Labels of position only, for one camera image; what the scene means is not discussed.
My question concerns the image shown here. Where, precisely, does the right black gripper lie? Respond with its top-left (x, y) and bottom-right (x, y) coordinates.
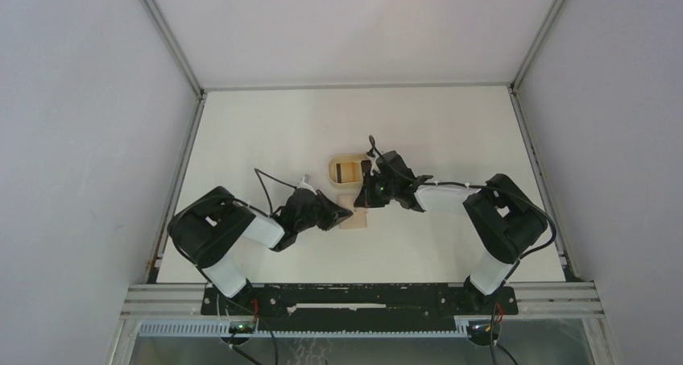
top-left (354, 170), bottom-right (398, 209)

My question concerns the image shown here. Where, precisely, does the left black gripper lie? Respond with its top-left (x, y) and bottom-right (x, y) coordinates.
top-left (295, 189), bottom-right (352, 233)

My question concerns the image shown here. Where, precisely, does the beige oval tray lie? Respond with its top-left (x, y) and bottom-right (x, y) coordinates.
top-left (329, 153), bottom-right (372, 189)

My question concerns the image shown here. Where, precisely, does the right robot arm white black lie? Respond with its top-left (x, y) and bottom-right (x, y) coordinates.
top-left (354, 150), bottom-right (557, 313)

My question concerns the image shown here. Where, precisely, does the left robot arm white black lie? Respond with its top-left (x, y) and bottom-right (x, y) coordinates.
top-left (168, 182), bottom-right (354, 314)

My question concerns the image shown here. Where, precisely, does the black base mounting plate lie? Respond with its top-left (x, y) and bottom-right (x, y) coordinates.
top-left (201, 283), bottom-right (519, 332)

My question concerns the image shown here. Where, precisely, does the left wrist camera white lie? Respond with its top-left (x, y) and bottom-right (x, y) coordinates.
top-left (296, 174), bottom-right (316, 193)

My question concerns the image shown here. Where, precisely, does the left black camera cable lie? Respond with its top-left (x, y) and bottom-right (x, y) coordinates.
top-left (168, 168), bottom-right (303, 268)

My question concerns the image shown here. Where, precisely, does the black camera cable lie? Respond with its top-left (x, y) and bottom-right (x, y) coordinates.
top-left (168, 168), bottom-right (303, 268)
top-left (366, 135), bottom-right (557, 261)

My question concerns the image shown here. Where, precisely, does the white slotted cable duct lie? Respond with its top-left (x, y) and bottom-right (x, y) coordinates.
top-left (139, 319), bottom-right (491, 338)

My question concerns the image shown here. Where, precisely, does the right black camera cable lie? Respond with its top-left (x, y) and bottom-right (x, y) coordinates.
top-left (366, 135), bottom-right (557, 261)

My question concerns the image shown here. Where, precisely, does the aluminium frame rail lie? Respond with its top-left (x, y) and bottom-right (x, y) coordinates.
top-left (119, 282), bottom-right (605, 320)

